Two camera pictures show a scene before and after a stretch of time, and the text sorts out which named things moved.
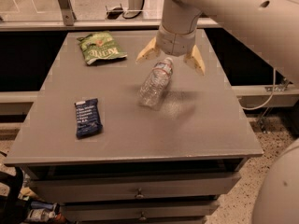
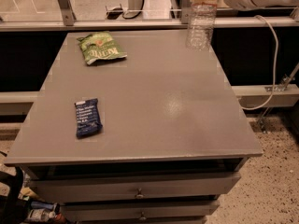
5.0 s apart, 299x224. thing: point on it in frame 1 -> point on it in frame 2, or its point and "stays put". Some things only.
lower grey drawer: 95,211 stays put
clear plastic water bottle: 156,83 -> 202,22
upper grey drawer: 128,187 stays put
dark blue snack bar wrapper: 88,119 stays put
